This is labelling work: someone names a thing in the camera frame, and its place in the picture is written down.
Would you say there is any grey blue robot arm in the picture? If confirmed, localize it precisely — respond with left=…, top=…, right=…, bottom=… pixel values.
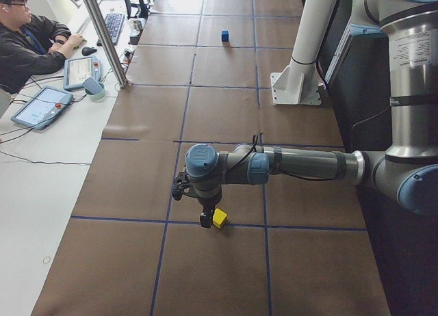
left=172, top=0, right=437, bottom=228

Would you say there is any aluminium frame post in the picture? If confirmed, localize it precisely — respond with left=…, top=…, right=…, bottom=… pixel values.
left=83, top=0, right=128, bottom=89

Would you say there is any black keyboard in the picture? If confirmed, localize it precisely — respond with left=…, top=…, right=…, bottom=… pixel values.
left=105, top=12, right=125, bottom=45

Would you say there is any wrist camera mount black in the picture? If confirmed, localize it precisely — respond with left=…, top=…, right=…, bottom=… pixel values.
left=171, top=171, right=190, bottom=201

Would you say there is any white pedestal column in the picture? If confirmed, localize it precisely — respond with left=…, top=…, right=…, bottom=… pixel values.
left=270, top=0, right=337, bottom=105

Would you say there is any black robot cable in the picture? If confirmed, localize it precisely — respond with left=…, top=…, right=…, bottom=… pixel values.
left=224, top=133, right=336, bottom=182

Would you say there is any seated person in black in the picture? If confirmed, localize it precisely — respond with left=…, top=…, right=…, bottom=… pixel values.
left=1, top=0, right=85, bottom=94

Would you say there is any near teach pendant tablet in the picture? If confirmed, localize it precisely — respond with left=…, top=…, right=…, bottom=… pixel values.
left=10, top=86, right=73, bottom=130

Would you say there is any black computer mouse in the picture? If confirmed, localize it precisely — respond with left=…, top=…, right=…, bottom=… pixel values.
left=81, top=47, right=97, bottom=56

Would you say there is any teach pendant tablet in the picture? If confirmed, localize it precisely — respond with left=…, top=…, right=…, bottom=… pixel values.
left=10, top=86, right=73, bottom=130
left=63, top=55, right=101, bottom=91

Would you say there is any light green tape roll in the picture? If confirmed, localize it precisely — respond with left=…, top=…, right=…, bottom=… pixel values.
left=83, top=77, right=105, bottom=102

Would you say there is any metal cup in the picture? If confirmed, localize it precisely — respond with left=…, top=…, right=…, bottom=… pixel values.
left=133, top=20, right=143, bottom=31

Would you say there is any far teach pendant tablet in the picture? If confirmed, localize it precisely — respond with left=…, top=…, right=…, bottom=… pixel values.
left=63, top=55, right=101, bottom=91

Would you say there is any yellow cube block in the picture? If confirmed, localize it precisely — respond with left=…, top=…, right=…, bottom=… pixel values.
left=213, top=208, right=228, bottom=228

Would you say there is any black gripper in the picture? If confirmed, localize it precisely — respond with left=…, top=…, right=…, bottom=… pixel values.
left=198, top=195, right=219, bottom=228

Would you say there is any blue cube block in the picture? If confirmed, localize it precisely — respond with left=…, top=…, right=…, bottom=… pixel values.
left=221, top=30, right=229, bottom=42

